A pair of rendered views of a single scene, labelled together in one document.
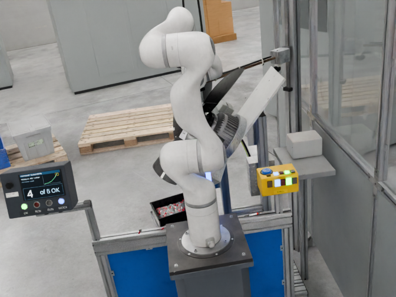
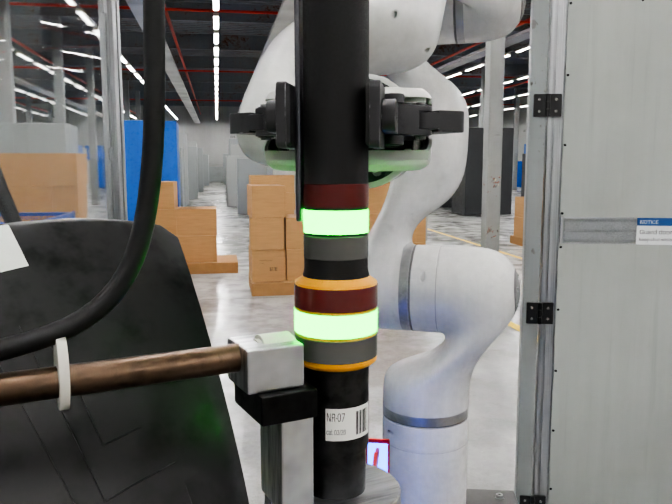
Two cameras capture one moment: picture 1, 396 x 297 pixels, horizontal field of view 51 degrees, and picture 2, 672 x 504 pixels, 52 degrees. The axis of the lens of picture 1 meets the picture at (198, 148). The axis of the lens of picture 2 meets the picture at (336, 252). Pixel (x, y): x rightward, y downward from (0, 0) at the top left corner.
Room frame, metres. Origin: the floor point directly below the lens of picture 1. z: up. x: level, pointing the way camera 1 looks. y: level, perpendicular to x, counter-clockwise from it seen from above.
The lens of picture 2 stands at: (2.28, 0.04, 1.48)
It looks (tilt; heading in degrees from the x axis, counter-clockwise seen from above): 7 degrees down; 189
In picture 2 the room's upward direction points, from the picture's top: straight up
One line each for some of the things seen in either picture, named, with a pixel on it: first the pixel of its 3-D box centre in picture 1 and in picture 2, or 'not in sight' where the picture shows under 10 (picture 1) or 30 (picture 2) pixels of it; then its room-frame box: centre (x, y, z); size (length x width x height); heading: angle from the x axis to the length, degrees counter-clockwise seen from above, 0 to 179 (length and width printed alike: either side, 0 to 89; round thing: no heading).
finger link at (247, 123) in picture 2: not in sight; (290, 125); (1.86, -0.06, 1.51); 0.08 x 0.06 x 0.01; 122
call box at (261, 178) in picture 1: (277, 181); not in sight; (1.58, -0.32, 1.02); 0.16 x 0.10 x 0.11; 91
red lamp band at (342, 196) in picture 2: not in sight; (336, 194); (1.93, -0.02, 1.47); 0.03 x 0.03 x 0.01
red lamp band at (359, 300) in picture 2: not in sight; (336, 293); (1.93, -0.02, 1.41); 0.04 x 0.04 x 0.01
